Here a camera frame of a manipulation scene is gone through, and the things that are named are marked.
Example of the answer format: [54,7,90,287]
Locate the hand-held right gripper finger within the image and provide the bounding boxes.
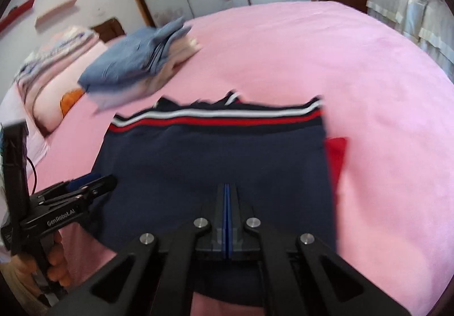
[46,183,228,316]
[227,183,412,316]

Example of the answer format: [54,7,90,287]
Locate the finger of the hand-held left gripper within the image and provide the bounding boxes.
[73,175,118,204]
[67,173,100,192]

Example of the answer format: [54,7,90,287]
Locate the red and navy jacket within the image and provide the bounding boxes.
[85,91,350,302]

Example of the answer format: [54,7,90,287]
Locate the person's left hand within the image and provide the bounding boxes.
[14,233,73,290]

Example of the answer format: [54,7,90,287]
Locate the white pillow with blue cartoon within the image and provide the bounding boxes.
[0,85,50,168]

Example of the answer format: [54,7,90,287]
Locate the pink pillow with orange print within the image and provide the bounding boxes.
[32,43,109,135]

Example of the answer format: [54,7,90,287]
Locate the folded lavender garment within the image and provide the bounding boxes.
[87,78,167,114]

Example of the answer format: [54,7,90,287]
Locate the folded floral quilt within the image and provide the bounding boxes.
[14,26,100,104]

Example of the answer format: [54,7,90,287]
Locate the folded blue jeans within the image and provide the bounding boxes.
[77,16,194,95]

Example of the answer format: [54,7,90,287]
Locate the folded cream garment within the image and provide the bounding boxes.
[142,35,203,89]

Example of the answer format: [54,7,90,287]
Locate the dark wooden headboard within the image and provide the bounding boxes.
[90,18,126,43]

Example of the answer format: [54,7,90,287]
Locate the pink bed blanket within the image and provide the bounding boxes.
[0,0,454,316]

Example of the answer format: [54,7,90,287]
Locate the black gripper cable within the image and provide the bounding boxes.
[26,156,39,196]

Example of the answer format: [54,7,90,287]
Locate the red wall shelf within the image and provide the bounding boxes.
[0,0,36,33]

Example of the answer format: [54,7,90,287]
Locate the pink wall shelf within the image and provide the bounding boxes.
[35,0,79,29]

